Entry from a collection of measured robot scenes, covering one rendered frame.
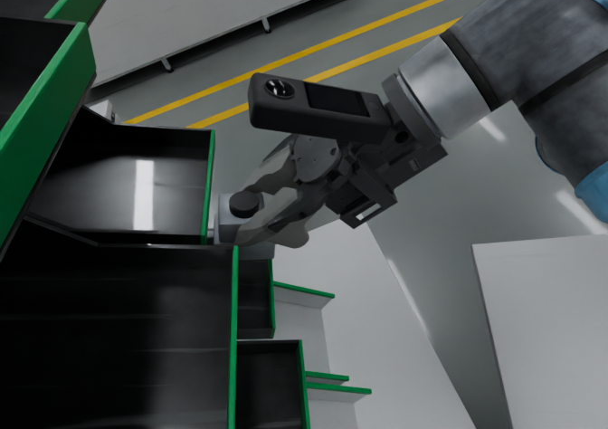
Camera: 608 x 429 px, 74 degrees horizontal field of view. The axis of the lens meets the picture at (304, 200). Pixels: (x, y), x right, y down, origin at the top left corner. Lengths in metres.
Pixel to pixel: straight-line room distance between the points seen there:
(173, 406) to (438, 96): 0.27
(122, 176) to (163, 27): 3.66
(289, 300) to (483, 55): 0.45
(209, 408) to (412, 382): 0.53
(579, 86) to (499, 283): 0.55
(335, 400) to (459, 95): 0.42
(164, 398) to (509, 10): 0.33
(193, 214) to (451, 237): 1.67
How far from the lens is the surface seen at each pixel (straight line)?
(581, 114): 0.33
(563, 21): 0.33
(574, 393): 0.77
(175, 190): 0.37
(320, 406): 0.58
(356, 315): 0.80
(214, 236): 0.43
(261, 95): 0.31
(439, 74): 0.33
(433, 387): 0.75
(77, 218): 0.36
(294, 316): 0.64
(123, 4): 3.99
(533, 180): 2.18
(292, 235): 0.39
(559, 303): 0.83
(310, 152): 0.37
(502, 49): 0.33
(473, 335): 1.72
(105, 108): 1.91
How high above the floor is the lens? 1.57
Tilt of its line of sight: 45 degrees down
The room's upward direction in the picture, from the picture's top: 23 degrees counter-clockwise
